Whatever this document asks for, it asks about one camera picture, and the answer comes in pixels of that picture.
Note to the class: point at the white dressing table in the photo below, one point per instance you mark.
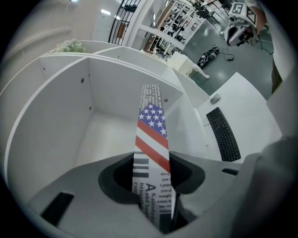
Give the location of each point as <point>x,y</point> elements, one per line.
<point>184,64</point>

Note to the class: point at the person's white shirt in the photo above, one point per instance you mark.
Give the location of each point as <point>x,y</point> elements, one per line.
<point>281,35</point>

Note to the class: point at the white storage rack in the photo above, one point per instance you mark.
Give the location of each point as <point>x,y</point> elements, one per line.
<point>167,23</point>

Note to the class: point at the grey computer mouse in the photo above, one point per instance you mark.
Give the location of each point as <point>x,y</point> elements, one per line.
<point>215,98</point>

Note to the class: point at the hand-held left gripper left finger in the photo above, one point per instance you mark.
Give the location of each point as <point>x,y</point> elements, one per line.
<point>81,186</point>

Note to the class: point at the black bag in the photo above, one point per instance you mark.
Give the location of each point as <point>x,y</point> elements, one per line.
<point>208,55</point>

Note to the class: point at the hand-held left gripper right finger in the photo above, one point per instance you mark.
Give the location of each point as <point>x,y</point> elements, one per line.
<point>209,193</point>

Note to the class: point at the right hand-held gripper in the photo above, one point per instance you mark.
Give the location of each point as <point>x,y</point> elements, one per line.
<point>239,9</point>

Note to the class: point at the black metal gate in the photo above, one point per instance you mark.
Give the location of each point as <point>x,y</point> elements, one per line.
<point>121,21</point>

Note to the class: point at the person's right forearm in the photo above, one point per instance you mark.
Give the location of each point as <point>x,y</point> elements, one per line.
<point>260,18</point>

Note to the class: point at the white shelving desk unit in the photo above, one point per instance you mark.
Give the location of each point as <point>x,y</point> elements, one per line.
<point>246,104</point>

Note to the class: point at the black keyboard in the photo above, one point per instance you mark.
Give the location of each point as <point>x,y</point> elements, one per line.
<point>224,134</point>

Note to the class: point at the green plant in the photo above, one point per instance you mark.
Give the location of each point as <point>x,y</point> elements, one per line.
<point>71,46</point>

